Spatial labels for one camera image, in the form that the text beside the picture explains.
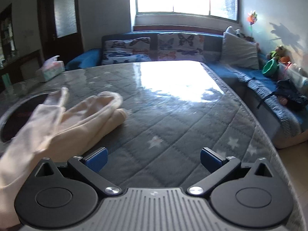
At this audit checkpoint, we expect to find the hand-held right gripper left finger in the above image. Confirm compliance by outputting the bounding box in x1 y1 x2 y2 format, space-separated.
34 147 122 196

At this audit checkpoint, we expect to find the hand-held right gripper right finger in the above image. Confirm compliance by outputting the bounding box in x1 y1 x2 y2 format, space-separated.
188 147 275 196

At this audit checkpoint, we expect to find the cream garment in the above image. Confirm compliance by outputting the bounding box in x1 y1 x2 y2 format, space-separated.
0 87 127 227

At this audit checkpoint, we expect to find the grey quilted sofa throw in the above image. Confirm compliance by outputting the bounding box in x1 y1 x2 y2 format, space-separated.
238 69 306 138

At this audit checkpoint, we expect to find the round built-in hot pot cooker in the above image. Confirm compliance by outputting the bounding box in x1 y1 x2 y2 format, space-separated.
0 92 63 145

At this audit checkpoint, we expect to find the blue sofa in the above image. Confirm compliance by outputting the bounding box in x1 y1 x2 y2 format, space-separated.
65 31 308 150

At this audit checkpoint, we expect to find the tissue box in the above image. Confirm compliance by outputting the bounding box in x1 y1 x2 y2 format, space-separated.
35 55 65 82

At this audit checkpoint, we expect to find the dark bag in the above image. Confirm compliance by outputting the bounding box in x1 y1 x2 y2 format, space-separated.
256 78 308 112

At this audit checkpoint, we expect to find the green bowl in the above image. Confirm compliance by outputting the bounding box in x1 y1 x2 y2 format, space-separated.
261 59 280 78

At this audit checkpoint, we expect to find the blue butterfly print cushion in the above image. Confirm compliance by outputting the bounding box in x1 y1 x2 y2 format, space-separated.
102 38 152 65

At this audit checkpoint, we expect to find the grey pillow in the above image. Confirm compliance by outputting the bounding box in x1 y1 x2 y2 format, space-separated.
220 32 260 70

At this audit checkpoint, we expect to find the multicoloured butterfly print cushion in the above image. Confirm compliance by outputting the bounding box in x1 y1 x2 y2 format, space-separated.
157 33 206 63

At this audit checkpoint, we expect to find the clear plastic bag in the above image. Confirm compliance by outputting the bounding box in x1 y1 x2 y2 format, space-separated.
279 62 308 95

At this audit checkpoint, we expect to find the plush toy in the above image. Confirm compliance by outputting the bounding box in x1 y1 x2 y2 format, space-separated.
268 45 290 64

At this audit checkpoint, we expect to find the dark wooden cabinet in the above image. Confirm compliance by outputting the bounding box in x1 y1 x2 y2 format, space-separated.
0 3 41 87

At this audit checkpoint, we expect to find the colourful pinwheel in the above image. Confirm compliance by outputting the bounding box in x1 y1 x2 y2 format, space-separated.
246 10 258 37

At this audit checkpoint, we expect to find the dark wooden glass-panel door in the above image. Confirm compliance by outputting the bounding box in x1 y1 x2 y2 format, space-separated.
37 0 85 61

